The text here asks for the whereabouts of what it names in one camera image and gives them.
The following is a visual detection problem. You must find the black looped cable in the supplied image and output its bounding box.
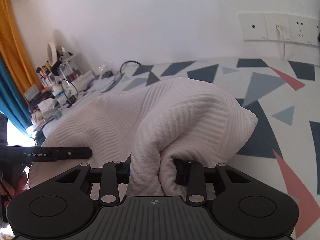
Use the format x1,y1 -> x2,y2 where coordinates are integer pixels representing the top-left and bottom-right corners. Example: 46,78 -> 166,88
119,60 -> 141,76

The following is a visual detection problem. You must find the beige pouch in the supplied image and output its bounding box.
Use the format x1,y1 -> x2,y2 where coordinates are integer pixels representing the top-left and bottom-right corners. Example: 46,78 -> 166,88
31,97 -> 61,125

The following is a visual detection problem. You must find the white wall socket panel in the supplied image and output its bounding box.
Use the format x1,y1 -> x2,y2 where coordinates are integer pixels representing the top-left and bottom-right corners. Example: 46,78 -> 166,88
237,11 -> 320,47

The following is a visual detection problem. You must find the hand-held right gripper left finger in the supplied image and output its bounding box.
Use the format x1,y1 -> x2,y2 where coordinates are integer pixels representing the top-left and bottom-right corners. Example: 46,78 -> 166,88
55,154 -> 132,204

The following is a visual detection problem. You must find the round vanity mirror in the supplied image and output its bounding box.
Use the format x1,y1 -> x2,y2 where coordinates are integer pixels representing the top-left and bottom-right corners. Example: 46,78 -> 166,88
46,42 -> 59,66

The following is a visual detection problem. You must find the yellow curtain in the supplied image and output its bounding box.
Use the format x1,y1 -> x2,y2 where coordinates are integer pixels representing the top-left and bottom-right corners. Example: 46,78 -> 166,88
0,0 -> 43,101

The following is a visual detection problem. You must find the geometric patterned mat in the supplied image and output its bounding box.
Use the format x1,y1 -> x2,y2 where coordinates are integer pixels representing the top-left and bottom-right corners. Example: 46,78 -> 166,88
119,57 -> 320,240

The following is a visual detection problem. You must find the clear acrylic cosmetic organizer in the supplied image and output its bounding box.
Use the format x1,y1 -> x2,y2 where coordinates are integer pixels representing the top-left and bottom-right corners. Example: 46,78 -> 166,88
58,52 -> 95,88

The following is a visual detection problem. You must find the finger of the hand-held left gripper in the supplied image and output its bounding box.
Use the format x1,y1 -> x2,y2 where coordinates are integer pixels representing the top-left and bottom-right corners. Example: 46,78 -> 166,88
56,146 -> 93,160

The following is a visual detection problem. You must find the white textured garment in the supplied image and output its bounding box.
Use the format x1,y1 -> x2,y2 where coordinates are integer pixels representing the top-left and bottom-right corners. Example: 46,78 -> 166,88
28,77 -> 259,197

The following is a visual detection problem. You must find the blue curtain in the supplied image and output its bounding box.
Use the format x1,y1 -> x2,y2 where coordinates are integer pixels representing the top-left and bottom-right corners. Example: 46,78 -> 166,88
0,57 -> 33,138

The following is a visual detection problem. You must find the person's left hand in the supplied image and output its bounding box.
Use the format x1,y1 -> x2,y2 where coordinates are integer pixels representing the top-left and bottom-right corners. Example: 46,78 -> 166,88
0,171 -> 30,201

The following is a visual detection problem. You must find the bunch of makeup brushes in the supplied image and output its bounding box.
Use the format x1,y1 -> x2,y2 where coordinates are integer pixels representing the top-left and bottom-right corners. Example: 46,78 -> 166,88
36,59 -> 55,78

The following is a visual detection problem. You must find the white bottle green label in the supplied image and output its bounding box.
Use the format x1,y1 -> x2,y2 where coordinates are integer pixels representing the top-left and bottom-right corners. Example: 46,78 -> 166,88
53,89 -> 67,106

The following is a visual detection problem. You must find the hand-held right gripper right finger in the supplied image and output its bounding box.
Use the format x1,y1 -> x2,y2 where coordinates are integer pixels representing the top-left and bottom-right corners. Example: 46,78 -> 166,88
174,158 -> 252,204

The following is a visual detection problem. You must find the clear plastic wrapper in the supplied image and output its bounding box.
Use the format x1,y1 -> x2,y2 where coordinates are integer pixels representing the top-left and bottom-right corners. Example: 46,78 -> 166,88
98,59 -> 116,80

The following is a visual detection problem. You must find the white usb cable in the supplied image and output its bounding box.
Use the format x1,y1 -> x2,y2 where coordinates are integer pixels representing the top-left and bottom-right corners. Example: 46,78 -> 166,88
274,24 -> 287,61

